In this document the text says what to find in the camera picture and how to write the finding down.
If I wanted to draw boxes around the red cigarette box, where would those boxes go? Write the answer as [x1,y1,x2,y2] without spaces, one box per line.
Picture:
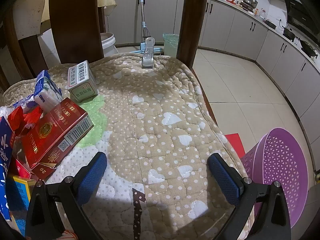
[21,97,95,180]

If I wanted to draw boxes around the red foil wrapper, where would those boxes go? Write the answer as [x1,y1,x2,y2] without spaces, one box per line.
[7,105,43,135]

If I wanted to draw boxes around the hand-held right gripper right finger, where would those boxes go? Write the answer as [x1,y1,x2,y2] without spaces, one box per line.
[209,153,292,240]

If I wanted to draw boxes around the white bucket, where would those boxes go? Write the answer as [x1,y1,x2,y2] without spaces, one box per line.
[101,32,116,57]

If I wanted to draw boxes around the dish rack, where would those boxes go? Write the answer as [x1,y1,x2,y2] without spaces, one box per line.
[236,0,259,12]

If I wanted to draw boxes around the black wok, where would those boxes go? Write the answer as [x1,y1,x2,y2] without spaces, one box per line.
[300,40,317,56]

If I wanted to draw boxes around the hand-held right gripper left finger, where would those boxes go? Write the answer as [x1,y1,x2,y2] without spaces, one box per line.
[25,152,107,240]

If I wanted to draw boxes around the quilted heart-print blanket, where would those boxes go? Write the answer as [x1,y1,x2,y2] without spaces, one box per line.
[2,52,253,240]

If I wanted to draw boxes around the purple plastic basket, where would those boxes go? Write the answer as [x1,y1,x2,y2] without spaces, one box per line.
[240,127,309,228]

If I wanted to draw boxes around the red floor mat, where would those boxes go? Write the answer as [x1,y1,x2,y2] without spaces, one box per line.
[224,134,247,158]

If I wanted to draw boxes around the yellow blue box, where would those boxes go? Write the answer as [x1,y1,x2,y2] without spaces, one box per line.
[5,175,37,238]

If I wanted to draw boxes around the blue toothpaste box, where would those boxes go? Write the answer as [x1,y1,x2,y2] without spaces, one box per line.
[0,116,17,222]

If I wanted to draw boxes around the blue-headed mop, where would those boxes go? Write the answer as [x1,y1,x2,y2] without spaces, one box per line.
[130,0,165,55]

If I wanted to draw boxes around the dark wooden chair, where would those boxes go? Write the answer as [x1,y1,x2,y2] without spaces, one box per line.
[2,10,42,85]
[0,0,210,93]

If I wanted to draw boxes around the cream tablecloth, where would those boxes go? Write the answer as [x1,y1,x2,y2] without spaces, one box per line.
[12,0,117,40]

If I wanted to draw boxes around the grey kitchen cabinets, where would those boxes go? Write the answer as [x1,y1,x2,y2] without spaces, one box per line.
[107,0,320,117]

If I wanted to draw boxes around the silver metal clip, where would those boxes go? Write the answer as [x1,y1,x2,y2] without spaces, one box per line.
[142,37,155,68]

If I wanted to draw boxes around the black pot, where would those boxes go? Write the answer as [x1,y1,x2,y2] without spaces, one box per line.
[282,27,296,41]

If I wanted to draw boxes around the blue white carton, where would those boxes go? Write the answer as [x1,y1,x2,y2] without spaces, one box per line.
[33,70,62,112]

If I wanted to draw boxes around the black range hood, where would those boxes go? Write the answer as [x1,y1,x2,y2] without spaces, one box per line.
[284,0,320,38]

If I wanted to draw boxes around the green white medicine box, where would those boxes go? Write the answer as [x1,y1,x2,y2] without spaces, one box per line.
[68,60,98,102]

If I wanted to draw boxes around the small red box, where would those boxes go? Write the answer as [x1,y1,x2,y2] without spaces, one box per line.
[14,157,38,179]

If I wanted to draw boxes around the white plastic bag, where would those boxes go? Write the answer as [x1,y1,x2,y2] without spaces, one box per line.
[0,105,14,122]

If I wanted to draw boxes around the green trash bin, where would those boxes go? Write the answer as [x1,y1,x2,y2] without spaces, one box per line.
[163,33,179,57]

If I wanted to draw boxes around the blue white plastic packet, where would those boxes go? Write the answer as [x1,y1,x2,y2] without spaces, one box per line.
[14,94,38,117]

